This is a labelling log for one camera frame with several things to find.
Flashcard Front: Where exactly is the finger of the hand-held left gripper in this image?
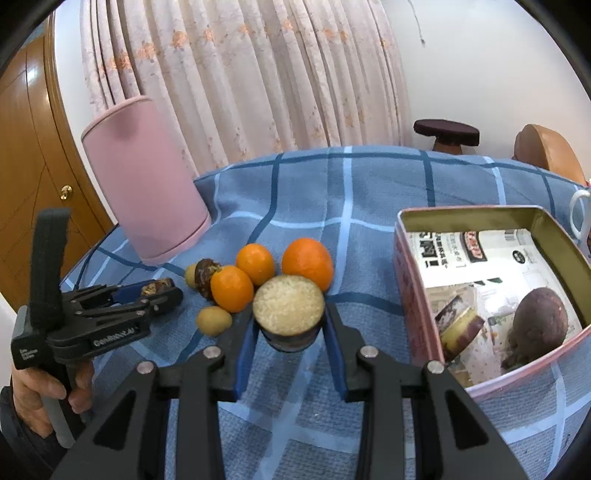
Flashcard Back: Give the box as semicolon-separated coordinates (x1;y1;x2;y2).
78;287;184;330
62;279;158;315

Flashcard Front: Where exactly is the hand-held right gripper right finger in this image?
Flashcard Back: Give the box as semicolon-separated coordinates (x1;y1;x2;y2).
323;302;532;480

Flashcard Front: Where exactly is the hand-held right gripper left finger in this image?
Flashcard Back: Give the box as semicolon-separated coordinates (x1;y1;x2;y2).
51;302;259;480

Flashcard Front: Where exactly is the dark wrinkled passion fruit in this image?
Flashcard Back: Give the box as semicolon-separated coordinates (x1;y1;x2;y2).
194;258;223;302

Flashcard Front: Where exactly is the large orange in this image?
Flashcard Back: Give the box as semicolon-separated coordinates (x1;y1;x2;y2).
281;237;334;292

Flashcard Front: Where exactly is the pink tin box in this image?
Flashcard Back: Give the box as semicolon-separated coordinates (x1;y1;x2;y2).
394;205;591;401

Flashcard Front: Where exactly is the person's left forearm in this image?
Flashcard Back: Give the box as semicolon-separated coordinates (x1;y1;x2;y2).
0;385;63;480

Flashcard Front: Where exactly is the person's left hand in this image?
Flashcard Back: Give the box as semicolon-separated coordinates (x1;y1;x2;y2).
10;360;96;432

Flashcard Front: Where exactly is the pink cylindrical container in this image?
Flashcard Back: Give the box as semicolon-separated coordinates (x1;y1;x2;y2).
81;96;212;267

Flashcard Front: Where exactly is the blue plaid tablecloth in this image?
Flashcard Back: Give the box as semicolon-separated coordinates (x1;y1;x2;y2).
60;145;591;480

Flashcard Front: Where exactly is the wooden door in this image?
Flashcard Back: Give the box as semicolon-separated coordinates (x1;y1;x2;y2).
0;9;116;301

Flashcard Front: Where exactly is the newspaper sheet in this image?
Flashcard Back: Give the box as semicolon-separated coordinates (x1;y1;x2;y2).
409;228;583;388

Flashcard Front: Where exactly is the purple sweet potato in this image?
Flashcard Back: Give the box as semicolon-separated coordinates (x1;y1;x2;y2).
501;287;568;370

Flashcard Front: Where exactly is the pale floral curtain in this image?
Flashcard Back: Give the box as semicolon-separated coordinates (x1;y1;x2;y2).
79;0;413;172

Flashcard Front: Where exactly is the dark round stool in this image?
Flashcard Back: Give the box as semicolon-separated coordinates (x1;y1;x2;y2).
413;119;481;154

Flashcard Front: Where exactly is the white lidded cup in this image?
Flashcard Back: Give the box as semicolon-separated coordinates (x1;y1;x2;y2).
569;188;591;259

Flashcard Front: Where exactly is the brown leather armchair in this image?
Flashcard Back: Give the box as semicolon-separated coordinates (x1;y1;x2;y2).
513;124;587;185

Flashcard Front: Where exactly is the thin blue cable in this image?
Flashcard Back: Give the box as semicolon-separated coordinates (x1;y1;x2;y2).
76;224;116;289

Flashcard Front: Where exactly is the white power cord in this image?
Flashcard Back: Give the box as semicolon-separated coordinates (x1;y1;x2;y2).
409;0;428;49

